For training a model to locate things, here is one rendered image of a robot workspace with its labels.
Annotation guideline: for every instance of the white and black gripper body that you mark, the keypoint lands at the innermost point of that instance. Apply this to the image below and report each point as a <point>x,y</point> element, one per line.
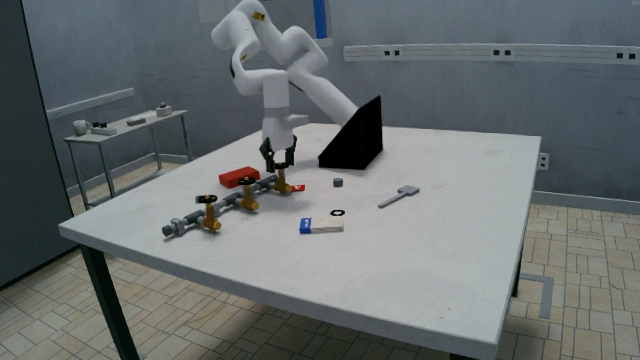
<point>280,138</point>

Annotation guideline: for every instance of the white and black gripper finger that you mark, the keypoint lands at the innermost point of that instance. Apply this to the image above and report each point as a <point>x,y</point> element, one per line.
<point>289,154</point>
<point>270,163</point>

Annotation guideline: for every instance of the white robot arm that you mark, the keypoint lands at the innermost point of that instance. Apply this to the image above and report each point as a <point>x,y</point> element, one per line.
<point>236,29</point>

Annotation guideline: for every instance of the red rectangular block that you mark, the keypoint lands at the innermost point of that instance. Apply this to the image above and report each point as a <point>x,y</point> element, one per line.
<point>229,179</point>

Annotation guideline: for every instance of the grey pipe manifold with brass valves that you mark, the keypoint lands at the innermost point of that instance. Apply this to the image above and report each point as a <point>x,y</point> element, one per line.
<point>272,182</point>

